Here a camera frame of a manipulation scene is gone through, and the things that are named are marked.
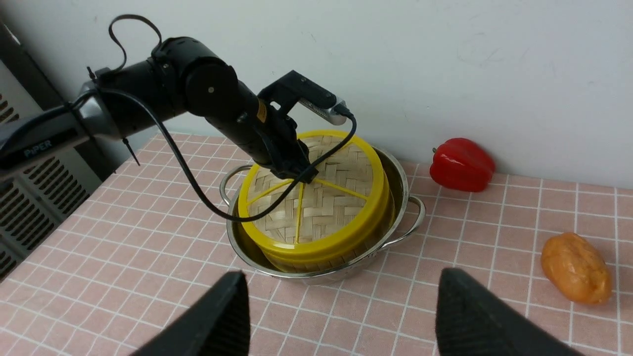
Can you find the bamboo steamer basket yellow rim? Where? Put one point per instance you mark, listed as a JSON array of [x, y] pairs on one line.
[[323, 226]]

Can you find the woven bamboo steamer lid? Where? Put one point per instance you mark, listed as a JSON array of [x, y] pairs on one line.
[[355, 165]]

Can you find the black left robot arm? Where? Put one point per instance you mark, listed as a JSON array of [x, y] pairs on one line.
[[182, 76]]

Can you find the orange brown potato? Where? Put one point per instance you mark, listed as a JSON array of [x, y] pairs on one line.
[[577, 269]]

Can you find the stainless steel pot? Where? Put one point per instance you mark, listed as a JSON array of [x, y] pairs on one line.
[[253, 256]]

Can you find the red bell pepper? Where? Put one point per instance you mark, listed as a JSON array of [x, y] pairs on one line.
[[462, 165]]

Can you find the grey vented cabinet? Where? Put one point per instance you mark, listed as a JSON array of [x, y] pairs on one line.
[[35, 202]]

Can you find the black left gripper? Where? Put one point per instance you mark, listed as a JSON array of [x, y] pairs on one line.
[[268, 139]]

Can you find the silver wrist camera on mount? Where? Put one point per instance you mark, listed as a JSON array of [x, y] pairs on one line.
[[293, 88]]

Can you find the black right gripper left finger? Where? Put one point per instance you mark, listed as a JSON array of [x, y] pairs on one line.
[[218, 324]]

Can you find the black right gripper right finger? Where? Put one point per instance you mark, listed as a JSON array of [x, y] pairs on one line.
[[472, 321]]

